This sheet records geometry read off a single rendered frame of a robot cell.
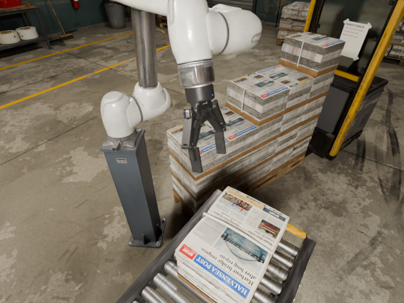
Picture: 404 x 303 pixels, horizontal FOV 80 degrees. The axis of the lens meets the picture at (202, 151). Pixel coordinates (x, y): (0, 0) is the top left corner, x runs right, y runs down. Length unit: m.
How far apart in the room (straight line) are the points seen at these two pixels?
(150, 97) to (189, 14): 0.79
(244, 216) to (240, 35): 0.65
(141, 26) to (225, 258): 0.99
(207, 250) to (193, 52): 0.64
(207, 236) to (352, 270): 1.55
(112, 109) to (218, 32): 0.80
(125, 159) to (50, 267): 1.18
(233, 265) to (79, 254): 1.59
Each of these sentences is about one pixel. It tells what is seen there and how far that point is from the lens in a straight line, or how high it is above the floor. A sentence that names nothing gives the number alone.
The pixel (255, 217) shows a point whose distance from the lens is 1.00.
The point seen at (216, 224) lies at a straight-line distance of 0.97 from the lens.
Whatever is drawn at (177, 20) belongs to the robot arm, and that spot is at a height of 1.72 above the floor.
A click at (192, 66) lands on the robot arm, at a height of 1.63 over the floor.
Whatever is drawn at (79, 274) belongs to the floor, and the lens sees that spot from 2.19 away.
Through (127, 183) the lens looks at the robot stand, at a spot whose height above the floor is 0.72.
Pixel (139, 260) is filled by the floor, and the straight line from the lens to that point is 2.10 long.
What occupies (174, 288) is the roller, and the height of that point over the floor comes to 0.80.
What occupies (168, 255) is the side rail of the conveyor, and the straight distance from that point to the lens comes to 1.17.
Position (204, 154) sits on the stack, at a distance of 1.56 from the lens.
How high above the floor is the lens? 1.84
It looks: 40 degrees down
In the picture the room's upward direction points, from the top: straight up
